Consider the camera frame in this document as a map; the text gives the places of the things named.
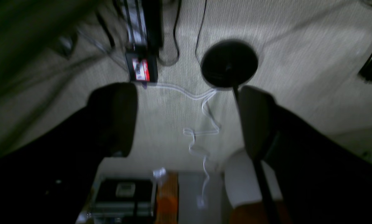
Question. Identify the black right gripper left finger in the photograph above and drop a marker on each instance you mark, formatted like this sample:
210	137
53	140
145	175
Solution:
48	180

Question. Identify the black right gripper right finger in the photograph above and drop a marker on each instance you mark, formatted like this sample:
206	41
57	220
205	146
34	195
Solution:
304	177

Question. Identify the black red power strip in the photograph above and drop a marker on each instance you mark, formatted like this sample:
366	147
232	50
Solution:
142	67

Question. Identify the black round stand base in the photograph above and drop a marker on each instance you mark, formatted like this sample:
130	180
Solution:
229	63

